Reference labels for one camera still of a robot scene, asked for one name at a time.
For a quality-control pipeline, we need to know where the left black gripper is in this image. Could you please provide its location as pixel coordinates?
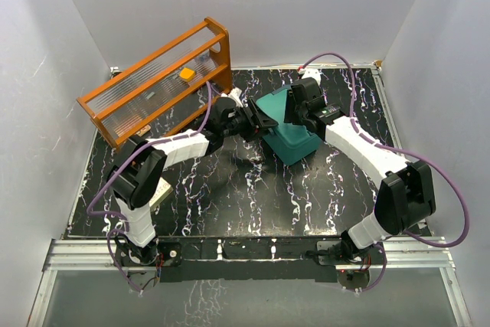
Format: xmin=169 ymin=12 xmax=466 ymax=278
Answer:
xmin=222 ymin=100 xmax=278 ymax=142

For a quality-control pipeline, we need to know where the teal medicine box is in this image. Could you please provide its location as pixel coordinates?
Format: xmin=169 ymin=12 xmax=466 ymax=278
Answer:
xmin=256 ymin=87 xmax=322 ymax=165

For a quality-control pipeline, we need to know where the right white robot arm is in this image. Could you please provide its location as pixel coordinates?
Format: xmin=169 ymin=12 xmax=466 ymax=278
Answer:
xmin=284 ymin=77 xmax=436 ymax=263

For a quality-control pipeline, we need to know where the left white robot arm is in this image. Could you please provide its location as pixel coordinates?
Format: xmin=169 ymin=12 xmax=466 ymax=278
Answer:
xmin=107 ymin=96 xmax=278 ymax=265

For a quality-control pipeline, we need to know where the cream medicine carton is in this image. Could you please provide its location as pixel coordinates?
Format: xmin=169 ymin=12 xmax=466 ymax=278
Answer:
xmin=149 ymin=178 xmax=173 ymax=211

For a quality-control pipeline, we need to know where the yellow-orange small block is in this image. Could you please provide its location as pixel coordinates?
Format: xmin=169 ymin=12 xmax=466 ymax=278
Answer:
xmin=179 ymin=67 xmax=196 ymax=83

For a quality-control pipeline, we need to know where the orange wooden shelf rack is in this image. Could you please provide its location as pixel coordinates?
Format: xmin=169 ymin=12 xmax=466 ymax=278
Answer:
xmin=77 ymin=17 xmax=233 ymax=149

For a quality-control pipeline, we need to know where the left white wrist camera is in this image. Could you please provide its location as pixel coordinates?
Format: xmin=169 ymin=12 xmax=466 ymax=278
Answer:
xmin=227 ymin=87 xmax=243 ymax=107

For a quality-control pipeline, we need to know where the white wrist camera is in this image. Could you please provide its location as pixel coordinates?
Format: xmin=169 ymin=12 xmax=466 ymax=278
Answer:
xmin=299 ymin=68 xmax=322 ymax=84
xmin=227 ymin=87 xmax=243 ymax=107

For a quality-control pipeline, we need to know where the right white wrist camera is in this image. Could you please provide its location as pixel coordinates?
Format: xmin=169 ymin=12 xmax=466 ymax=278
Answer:
xmin=299 ymin=68 xmax=322 ymax=84

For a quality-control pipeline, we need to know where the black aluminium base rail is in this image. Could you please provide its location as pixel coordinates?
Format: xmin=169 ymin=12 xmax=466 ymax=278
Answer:
xmin=41 ymin=234 xmax=456 ymax=286

